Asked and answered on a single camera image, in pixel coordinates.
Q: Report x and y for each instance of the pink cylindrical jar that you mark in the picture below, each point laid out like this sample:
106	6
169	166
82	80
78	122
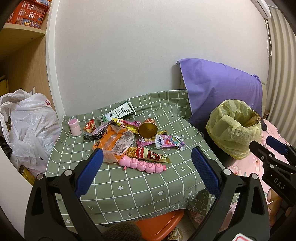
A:
74	127

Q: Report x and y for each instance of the ice cream cone wrapper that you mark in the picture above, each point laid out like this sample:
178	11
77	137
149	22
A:
146	154

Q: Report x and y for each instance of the yellow-bagged trash bin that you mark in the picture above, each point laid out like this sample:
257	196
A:
230	129

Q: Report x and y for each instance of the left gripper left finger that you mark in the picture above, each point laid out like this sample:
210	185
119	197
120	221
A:
43	220

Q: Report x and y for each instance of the pink candy wrapper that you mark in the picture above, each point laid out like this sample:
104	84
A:
143	142

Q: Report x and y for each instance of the white air conditioner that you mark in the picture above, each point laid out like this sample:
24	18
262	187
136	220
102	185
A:
263	8

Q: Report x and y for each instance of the dark foil wrapper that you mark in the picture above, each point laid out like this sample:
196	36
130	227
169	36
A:
98	132

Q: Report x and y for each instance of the green checked tablecloth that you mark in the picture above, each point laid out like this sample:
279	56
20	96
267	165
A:
117	194

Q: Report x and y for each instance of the red snack packet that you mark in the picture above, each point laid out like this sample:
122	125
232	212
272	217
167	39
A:
90	126

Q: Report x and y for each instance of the orange plastic stool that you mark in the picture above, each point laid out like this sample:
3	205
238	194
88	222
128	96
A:
157	228

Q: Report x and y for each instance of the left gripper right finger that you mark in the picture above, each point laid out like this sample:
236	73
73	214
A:
250	220

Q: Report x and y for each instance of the beige curtain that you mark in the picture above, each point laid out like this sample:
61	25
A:
281	76

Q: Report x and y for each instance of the orange clear bread bag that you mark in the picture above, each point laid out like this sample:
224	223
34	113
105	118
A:
114	143

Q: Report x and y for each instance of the pink caterpillar toy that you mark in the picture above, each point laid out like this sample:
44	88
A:
141	165

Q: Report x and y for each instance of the right hand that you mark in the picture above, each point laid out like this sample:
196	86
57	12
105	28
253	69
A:
274	202

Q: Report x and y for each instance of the white plastic bag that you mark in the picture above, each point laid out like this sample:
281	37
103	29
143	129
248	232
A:
30	127

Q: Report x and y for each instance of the wooden shelf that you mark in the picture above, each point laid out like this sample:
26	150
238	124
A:
14	36

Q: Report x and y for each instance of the yellow snack wrapper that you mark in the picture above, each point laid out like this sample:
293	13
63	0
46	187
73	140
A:
129	125

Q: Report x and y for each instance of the patterned slipper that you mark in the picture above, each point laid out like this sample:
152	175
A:
175	235

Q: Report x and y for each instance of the green white milk carton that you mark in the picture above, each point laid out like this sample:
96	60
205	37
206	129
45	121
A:
121	111

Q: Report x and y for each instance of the purple pillow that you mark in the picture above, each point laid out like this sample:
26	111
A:
209	84

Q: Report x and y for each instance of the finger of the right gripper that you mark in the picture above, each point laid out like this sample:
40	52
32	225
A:
274	143

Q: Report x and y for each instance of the orange storage basket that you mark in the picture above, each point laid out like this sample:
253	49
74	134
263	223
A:
29	13

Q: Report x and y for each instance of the white pink snack packet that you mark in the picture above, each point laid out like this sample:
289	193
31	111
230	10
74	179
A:
165	141

